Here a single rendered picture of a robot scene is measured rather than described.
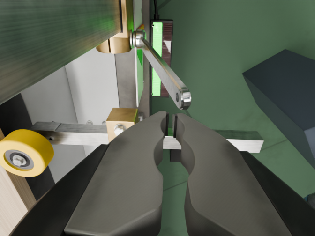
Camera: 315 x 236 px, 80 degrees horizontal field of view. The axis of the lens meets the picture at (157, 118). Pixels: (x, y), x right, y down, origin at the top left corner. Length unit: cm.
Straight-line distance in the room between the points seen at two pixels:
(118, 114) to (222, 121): 110
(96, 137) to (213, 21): 93
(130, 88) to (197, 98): 84
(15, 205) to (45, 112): 20
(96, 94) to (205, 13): 76
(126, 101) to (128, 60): 10
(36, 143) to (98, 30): 24
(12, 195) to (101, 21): 39
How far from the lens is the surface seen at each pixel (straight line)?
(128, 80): 46
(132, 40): 28
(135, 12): 33
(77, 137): 39
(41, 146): 36
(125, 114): 35
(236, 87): 129
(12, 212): 54
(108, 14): 21
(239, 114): 139
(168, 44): 43
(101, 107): 60
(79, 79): 59
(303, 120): 82
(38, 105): 49
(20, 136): 37
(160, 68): 16
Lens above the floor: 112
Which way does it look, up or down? 59 degrees down
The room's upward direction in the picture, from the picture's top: 175 degrees counter-clockwise
